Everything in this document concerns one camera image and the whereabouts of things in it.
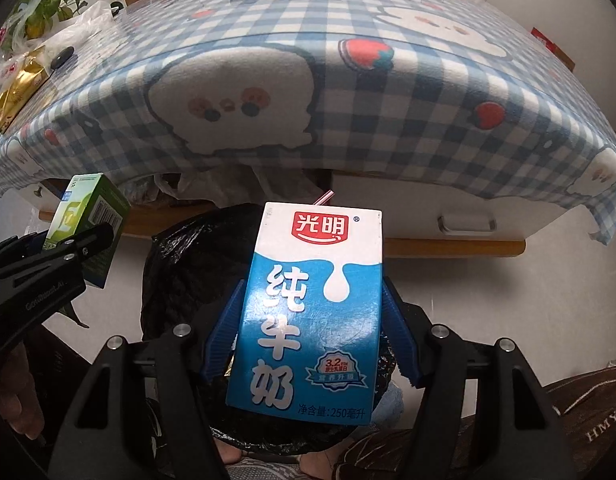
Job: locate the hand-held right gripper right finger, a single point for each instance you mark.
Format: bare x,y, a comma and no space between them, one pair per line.
400,340

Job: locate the white plastic bag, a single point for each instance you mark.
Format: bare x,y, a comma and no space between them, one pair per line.
78,30

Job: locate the red yellow printed box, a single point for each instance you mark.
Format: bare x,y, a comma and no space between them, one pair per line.
550,45

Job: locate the person's foot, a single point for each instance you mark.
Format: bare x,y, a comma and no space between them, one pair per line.
233,455
318,466

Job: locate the blue checked tablecloth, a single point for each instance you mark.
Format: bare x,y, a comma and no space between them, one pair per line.
387,125

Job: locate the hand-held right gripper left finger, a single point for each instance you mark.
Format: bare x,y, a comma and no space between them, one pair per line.
223,330

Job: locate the blue white milk carton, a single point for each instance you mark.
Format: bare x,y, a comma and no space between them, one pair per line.
308,310

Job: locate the person's right foot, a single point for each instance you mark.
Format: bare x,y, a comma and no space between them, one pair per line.
318,466

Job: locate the black trash bag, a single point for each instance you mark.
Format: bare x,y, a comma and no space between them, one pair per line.
188,270

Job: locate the person's left hand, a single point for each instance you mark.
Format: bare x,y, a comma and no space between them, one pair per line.
15,395

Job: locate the small gold bag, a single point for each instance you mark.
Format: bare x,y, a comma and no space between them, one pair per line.
18,90

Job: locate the clear bag with red items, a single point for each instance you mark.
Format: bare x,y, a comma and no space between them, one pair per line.
0,75

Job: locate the black key fob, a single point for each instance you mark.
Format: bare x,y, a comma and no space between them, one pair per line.
63,56

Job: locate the brown cushion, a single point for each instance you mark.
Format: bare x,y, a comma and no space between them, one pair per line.
587,420

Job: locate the person's left foot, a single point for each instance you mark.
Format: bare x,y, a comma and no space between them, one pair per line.
233,455

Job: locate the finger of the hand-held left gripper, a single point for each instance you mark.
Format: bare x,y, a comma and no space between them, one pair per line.
13,250
68,250

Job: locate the green medicine box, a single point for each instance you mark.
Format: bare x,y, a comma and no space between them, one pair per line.
105,205

